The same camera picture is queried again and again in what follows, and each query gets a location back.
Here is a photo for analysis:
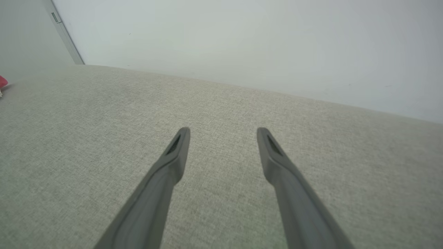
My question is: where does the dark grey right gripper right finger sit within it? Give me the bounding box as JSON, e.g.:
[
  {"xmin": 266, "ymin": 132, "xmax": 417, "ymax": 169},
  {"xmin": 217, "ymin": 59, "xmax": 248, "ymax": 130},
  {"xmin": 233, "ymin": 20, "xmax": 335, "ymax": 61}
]
[{"xmin": 256, "ymin": 127, "xmax": 355, "ymax": 249}]

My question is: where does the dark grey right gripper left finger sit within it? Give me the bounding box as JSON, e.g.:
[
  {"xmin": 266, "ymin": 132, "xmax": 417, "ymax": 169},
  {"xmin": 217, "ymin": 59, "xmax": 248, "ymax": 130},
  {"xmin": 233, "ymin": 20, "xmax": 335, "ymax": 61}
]
[{"xmin": 93, "ymin": 127, "xmax": 191, "ymax": 249}]

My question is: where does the grey fabric sofa cushion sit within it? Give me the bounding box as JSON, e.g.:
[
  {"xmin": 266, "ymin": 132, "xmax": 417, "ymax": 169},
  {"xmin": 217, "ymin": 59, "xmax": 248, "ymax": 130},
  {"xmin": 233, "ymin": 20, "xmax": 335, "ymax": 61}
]
[{"xmin": 0, "ymin": 64, "xmax": 443, "ymax": 249}]

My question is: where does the grey metal bar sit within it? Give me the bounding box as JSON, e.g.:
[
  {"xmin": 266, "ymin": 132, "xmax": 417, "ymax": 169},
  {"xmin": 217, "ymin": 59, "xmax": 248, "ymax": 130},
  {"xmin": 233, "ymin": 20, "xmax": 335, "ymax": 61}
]
[{"xmin": 43, "ymin": 0, "xmax": 85, "ymax": 65}]

